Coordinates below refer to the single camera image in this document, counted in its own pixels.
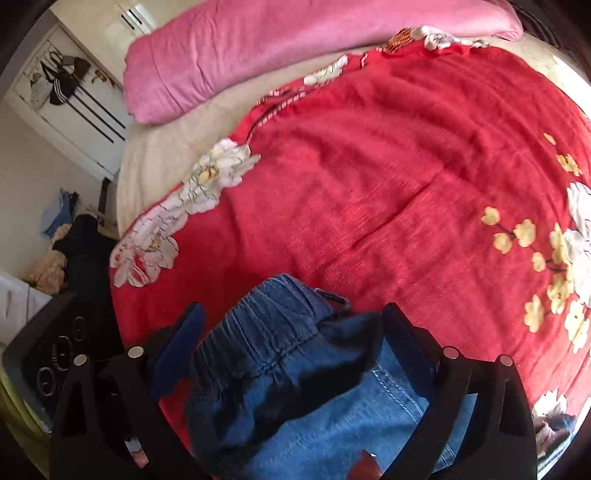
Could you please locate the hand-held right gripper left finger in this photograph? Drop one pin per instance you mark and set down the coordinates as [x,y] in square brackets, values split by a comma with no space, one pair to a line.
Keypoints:
[175,353]

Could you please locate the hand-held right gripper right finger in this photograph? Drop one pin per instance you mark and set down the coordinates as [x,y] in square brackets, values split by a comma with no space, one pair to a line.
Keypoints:
[406,341]

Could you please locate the blue denim pants with lace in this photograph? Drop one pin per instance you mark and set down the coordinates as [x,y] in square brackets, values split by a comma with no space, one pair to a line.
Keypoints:
[286,406]

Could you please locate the black cloth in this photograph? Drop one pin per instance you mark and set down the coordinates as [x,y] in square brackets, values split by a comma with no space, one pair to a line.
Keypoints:
[90,258]

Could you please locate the beige cloth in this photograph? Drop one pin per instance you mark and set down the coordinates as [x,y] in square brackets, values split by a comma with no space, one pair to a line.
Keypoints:
[46,267]

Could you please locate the red floral blanket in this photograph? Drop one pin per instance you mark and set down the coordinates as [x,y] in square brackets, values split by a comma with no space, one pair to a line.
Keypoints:
[392,184]

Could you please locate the white storage box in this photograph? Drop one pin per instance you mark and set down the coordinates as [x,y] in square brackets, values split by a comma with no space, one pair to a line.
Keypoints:
[18,304]

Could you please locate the light blue cloth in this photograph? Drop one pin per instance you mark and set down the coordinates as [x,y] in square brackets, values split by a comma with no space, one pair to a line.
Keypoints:
[57,212]

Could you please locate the beige bed sheet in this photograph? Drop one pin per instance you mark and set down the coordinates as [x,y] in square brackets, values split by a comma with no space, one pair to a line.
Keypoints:
[161,152]

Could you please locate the white wardrobe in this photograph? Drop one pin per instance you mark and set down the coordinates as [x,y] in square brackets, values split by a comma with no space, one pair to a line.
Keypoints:
[92,138]

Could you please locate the black striped jacket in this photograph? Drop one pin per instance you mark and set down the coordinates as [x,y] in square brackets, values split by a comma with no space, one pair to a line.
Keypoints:
[62,85]

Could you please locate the pink quilt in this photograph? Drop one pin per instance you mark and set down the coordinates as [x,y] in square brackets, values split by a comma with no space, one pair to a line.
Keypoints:
[277,46]

